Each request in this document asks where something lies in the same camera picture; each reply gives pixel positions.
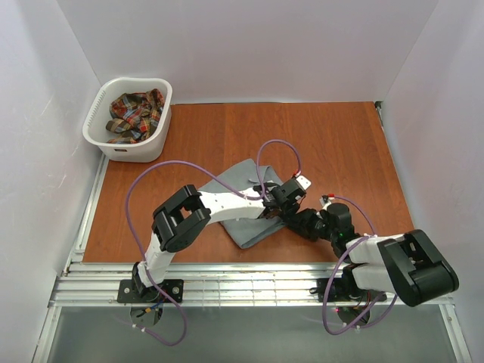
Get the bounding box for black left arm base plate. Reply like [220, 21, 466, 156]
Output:
[116, 279, 184, 304]

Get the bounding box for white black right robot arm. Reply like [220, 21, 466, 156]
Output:
[284, 203, 459, 307]

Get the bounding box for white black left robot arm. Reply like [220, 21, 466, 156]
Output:
[132, 175, 311, 297]

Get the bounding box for aluminium rail frame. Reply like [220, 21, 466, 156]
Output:
[33, 262, 471, 362]

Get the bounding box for white plastic laundry basket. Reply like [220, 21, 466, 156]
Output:
[82, 77, 172, 163]

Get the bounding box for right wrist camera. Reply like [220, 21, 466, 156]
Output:
[319, 194, 334, 216]

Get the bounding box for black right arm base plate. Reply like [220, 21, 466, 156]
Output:
[309, 278, 379, 303]

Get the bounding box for grey long sleeve shirt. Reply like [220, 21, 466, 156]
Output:
[198, 159, 284, 249]

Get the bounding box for plaid long sleeve shirt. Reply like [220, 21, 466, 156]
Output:
[105, 88, 165, 144]

